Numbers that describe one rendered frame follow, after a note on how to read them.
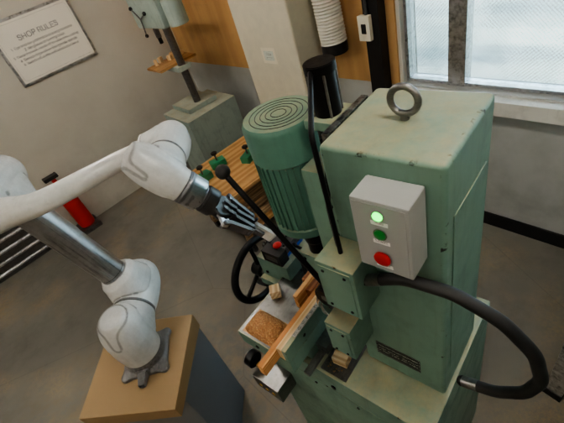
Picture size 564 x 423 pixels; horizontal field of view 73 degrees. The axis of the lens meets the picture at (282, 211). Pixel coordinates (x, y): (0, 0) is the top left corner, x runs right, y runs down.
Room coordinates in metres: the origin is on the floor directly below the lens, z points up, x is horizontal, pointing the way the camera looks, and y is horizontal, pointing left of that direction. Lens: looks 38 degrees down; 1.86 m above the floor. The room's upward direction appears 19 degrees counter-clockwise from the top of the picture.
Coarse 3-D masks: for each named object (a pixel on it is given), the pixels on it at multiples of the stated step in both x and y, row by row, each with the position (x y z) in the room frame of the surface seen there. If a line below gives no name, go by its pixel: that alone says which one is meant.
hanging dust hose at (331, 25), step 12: (312, 0) 2.24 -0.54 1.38; (324, 0) 2.18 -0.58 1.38; (336, 0) 2.19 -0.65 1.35; (324, 12) 2.19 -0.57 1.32; (336, 12) 2.18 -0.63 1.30; (324, 24) 2.19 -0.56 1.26; (336, 24) 2.17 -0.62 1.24; (324, 36) 2.20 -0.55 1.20; (336, 36) 2.17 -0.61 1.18; (324, 48) 2.21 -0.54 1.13; (336, 48) 2.17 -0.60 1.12
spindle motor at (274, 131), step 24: (288, 96) 0.85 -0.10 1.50; (264, 120) 0.77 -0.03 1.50; (288, 120) 0.73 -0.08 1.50; (264, 144) 0.71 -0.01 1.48; (288, 144) 0.69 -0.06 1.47; (264, 168) 0.72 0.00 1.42; (288, 168) 0.69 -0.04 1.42; (288, 192) 0.70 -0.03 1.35; (288, 216) 0.71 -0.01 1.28; (312, 216) 0.70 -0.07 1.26
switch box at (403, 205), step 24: (360, 192) 0.46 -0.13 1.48; (384, 192) 0.44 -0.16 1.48; (408, 192) 0.42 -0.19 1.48; (360, 216) 0.45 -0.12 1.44; (384, 216) 0.41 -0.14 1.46; (408, 216) 0.39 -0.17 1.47; (360, 240) 0.45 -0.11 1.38; (384, 240) 0.42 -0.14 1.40; (408, 240) 0.39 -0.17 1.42; (408, 264) 0.39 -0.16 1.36
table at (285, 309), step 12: (264, 276) 0.93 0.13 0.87; (300, 276) 0.85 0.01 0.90; (288, 288) 0.82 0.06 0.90; (264, 300) 0.80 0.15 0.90; (276, 300) 0.79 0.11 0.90; (288, 300) 0.77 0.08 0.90; (276, 312) 0.74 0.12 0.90; (288, 312) 0.73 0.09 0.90; (324, 324) 0.67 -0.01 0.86; (252, 336) 0.69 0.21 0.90; (312, 336) 0.64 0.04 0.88; (264, 348) 0.64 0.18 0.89; (300, 348) 0.60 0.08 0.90; (300, 360) 0.59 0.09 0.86
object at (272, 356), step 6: (312, 294) 0.73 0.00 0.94; (306, 300) 0.72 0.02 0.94; (300, 312) 0.68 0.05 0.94; (294, 318) 0.67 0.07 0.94; (288, 324) 0.66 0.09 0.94; (288, 330) 0.64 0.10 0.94; (282, 336) 0.63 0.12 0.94; (276, 342) 0.62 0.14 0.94; (270, 348) 0.61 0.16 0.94; (270, 354) 0.59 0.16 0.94; (276, 354) 0.59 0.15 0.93; (264, 360) 0.58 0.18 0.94; (270, 360) 0.58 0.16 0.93; (276, 360) 0.59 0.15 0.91; (258, 366) 0.57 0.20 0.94; (264, 366) 0.56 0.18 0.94; (270, 366) 0.57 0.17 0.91; (264, 372) 0.56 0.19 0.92
